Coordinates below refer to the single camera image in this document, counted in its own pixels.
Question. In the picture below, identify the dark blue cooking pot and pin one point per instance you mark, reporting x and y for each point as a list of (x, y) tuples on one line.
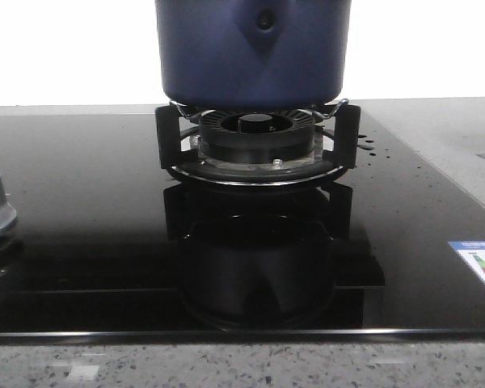
[(252, 55)]

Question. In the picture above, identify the black gas burner head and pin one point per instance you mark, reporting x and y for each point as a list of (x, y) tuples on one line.
[(256, 137)]

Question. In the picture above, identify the black pan support grate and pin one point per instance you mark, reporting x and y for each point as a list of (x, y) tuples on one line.
[(334, 153)]

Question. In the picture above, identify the black glass gas cooktop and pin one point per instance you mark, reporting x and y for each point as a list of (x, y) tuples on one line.
[(110, 248)]

